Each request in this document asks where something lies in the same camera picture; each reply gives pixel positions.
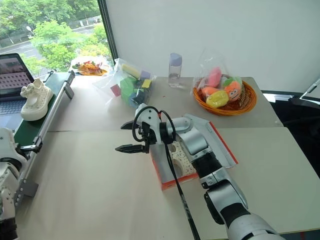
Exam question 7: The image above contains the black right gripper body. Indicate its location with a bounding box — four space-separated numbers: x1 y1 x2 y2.
137 120 158 154

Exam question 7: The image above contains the orange and white shoebox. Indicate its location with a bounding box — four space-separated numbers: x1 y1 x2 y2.
149 119 239 192

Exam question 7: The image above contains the magenta foam cube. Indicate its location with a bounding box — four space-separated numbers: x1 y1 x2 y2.
109 84 122 97

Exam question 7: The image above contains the clear bag of foam blocks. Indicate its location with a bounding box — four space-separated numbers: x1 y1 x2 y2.
91 57 157 109

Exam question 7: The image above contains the cream perforated child shoe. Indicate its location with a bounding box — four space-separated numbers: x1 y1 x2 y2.
168 141 198 177
19 78 55 122

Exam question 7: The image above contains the yellow foam block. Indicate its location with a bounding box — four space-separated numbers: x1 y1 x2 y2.
120 63 141 79

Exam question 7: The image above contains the clear bottle with purple cap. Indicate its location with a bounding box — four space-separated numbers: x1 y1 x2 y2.
168 52 183 89

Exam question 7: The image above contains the green conveyor belt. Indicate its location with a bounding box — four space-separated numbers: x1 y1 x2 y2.
12 70 76 207

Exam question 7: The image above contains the yellow plush toy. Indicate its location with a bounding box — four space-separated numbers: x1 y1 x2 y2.
205 89 229 109

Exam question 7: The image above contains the clear bag of plush toys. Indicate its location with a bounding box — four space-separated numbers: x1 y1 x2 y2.
194 48 245 109

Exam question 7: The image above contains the pink plush toy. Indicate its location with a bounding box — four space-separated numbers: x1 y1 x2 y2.
205 66 224 88

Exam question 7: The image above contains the orange plush toy with face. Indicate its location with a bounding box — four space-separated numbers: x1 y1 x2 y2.
223 79 243 102

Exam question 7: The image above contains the orange woven basket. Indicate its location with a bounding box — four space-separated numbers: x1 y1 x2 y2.
192 79 258 117

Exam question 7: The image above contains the grey laptop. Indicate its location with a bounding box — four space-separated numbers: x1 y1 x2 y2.
0 52 35 131

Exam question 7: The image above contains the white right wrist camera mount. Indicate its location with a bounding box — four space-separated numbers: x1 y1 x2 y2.
134 104 163 146

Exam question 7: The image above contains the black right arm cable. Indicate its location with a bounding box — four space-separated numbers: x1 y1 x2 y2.
131 105 202 240

